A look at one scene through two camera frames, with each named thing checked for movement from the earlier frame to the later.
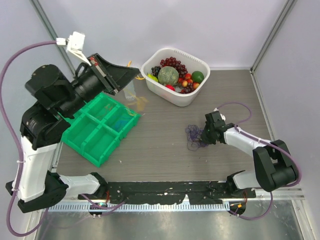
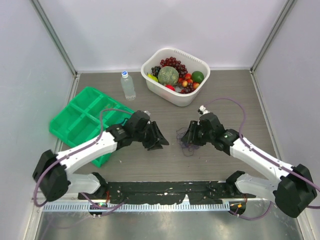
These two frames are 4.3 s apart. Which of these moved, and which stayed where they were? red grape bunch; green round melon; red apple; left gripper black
Moved: left gripper black
Stayed: red apple; green round melon; red grape bunch
